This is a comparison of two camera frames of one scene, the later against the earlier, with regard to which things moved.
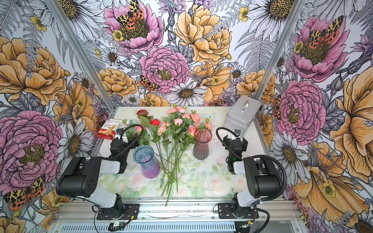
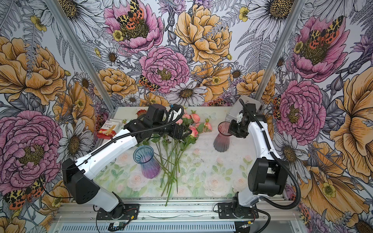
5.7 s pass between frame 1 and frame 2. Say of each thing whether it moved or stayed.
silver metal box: stayed
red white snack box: stayed
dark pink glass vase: moved
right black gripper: moved
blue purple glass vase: stayed
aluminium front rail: stayed
